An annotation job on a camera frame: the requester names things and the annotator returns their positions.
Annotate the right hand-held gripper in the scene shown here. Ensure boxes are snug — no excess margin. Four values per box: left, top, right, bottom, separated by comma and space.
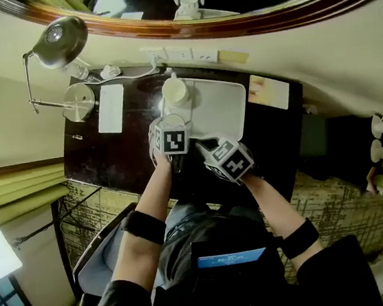
195, 132, 257, 186

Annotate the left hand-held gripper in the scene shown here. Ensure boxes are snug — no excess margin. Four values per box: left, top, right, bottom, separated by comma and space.
146, 112, 200, 168

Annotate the white rectangular tray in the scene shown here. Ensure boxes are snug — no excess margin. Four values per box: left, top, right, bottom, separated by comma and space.
156, 68, 253, 151

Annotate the person's left forearm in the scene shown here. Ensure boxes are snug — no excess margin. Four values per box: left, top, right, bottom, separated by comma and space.
98, 157, 188, 296

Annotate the person's right forearm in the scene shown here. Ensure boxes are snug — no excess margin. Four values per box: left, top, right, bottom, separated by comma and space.
241, 164, 326, 277

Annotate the white cup with saucer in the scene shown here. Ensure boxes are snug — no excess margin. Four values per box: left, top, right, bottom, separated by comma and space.
369, 138, 383, 164
369, 113, 383, 140

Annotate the white notepad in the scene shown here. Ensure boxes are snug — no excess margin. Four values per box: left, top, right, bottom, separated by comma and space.
93, 83, 130, 136

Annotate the dark wooden desk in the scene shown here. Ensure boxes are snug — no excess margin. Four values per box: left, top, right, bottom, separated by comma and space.
52, 45, 318, 230

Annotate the white printed card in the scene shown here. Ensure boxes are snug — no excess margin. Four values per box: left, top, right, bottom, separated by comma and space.
245, 70, 294, 115

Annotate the silver desk lamp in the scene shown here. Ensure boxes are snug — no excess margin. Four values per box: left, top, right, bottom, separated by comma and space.
18, 14, 100, 129

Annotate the clear water bottle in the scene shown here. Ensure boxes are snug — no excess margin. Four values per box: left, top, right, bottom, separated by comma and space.
62, 61, 91, 83

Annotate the chest device with blue screen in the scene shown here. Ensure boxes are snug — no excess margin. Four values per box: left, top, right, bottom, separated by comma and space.
190, 234, 270, 272

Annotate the oval wooden framed mirror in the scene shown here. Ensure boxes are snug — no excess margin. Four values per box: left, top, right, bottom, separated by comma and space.
0, 0, 383, 66

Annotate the group of white cups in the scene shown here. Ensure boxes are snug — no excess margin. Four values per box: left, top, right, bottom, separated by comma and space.
325, 111, 383, 204

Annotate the person's black clothing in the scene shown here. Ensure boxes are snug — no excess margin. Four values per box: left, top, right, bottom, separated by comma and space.
53, 179, 383, 306

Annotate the small wooden tray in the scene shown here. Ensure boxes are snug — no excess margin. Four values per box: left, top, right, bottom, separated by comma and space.
364, 166, 380, 196

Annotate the grey armchair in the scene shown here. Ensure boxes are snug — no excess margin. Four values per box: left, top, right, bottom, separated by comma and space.
65, 202, 150, 299

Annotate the black tripod stand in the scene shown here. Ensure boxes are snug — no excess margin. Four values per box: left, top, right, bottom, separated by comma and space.
6, 186, 108, 250

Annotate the green curtain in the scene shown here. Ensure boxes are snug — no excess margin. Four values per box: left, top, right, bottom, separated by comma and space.
0, 160, 74, 225

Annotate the white charger cable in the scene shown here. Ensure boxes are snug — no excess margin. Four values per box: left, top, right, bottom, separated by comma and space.
87, 60, 168, 85

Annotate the white wall socket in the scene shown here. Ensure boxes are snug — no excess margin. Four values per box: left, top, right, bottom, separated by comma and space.
191, 47, 220, 65
142, 46, 167, 65
164, 46, 194, 65

